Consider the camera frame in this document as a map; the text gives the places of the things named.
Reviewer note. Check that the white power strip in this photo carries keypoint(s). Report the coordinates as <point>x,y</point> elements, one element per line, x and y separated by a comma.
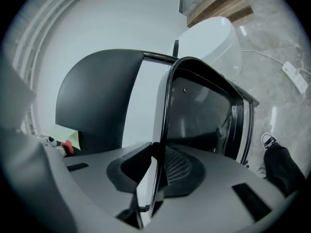
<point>295,78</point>

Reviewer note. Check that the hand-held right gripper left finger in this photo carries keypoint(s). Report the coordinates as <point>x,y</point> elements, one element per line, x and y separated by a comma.
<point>92,176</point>

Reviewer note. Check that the red sticky note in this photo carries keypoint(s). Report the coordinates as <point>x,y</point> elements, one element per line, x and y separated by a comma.
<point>68,147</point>

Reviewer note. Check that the person's black trousers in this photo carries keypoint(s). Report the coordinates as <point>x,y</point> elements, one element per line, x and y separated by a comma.
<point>279,166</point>

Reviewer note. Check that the green sticky note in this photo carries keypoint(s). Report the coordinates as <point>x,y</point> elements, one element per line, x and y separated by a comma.
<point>63,133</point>

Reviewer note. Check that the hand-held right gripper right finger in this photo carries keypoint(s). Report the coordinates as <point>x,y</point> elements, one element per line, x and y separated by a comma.
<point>218,190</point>

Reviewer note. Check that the wooden steps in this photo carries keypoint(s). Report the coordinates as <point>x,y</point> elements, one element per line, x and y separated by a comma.
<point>218,4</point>

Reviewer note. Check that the egg-shaped white smart toilet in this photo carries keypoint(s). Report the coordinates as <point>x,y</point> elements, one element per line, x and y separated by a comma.
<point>213,40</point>

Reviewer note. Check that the black folding chair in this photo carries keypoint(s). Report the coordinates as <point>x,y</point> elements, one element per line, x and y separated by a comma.
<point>97,93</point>

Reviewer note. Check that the black white sneaker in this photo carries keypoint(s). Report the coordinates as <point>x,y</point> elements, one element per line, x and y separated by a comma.
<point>268,141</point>
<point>261,171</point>

